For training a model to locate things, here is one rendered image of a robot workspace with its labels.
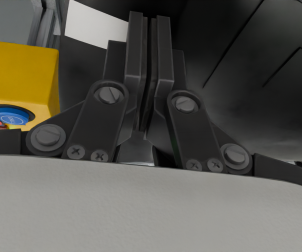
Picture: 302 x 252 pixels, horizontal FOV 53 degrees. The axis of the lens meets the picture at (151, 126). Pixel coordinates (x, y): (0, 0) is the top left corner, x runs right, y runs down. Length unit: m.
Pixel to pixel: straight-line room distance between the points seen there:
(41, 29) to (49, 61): 0.13
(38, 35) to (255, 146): 0.43
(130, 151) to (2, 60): 0.29
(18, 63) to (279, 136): 0.35
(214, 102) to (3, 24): 1.02
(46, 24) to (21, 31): 0.55
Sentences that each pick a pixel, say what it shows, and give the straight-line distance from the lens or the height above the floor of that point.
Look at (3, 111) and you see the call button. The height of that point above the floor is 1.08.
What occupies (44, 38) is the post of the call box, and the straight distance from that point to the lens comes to 0.55.
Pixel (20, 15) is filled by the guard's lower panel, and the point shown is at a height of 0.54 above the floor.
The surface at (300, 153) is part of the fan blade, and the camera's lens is 0.23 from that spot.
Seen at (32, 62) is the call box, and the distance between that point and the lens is 0.44.
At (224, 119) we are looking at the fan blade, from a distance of 0.18.
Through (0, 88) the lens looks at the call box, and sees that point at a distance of 0.43.
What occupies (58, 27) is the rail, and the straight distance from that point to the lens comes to 0.62.
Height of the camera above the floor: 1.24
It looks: 22 degrees down
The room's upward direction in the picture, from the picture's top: 177 degrees counter-clockwise
